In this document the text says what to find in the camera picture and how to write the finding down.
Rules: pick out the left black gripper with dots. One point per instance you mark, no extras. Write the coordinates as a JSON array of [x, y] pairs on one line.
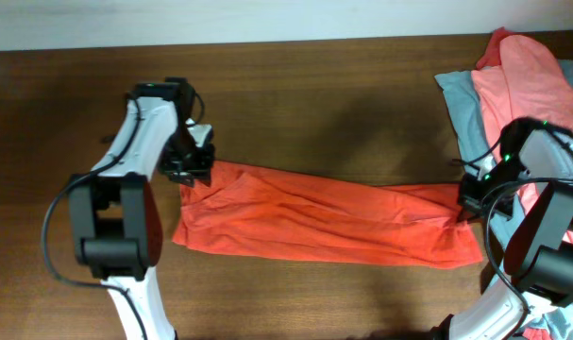
[[202, 171]]

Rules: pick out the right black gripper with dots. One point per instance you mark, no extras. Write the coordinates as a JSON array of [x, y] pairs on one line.
[[469, 203]]

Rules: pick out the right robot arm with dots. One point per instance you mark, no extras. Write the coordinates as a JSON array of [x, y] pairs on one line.
[[536, 274]]

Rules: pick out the salmon pink t-shirt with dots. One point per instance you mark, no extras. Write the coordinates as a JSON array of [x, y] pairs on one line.
[[526, 82]]

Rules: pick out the light blue t-shirt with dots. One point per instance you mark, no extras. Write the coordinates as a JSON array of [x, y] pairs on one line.
[[463, 106]]

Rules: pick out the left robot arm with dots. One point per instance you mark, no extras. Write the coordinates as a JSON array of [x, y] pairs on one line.
[[116, 225]]

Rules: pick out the orange printed t-shirt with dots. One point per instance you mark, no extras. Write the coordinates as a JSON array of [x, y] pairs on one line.
[[261, 212]]

